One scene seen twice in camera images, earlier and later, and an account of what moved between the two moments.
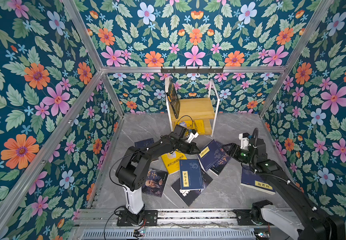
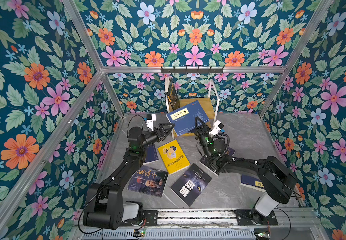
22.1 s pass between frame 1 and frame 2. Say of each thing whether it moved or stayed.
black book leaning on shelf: stayed
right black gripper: moved
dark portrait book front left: stayed
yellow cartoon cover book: stayed
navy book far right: stayed
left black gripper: moved
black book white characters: stayed
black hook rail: stayed
